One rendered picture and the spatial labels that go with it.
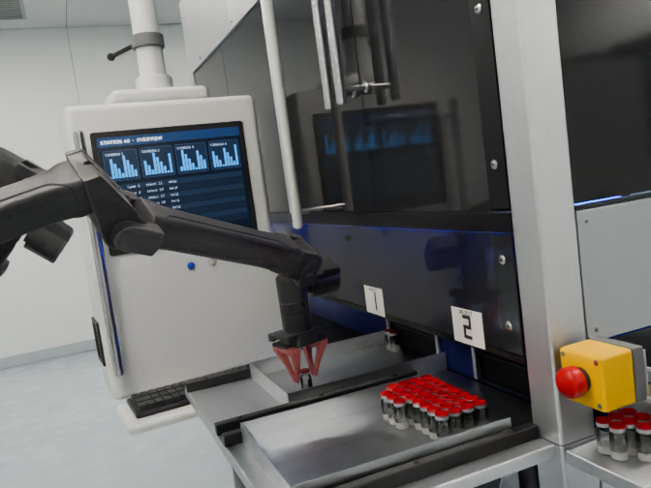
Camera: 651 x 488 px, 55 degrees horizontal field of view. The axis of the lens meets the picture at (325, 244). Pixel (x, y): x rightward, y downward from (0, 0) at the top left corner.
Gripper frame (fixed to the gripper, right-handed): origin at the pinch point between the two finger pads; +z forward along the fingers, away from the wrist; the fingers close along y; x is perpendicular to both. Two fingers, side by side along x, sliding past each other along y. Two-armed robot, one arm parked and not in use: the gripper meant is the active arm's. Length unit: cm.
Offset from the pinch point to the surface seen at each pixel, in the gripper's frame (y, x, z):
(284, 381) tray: 2.6, 11.9, 4.1
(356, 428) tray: -5.3, -20.1, 4.1
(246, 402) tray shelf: -8.8, 8.7, 4.2
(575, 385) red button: 2, -56, -7
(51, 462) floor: 4, 255, 92
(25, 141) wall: 86, 507, -104
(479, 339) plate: 11.4, -33.8, -7.9
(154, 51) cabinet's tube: 9, 61, -76
